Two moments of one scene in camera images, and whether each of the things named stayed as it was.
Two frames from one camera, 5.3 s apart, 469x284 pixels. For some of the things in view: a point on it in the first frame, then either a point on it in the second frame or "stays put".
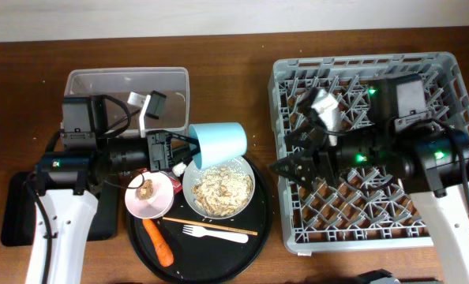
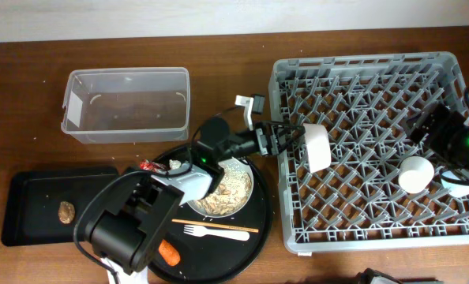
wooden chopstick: [214, 226] stays put
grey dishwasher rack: [350, 214] stays put
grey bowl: [221, 191] stays put
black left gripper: [158, 151] → [264, 138]
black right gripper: [324, 158] → [422, 128]
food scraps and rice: [222, 191] stays put
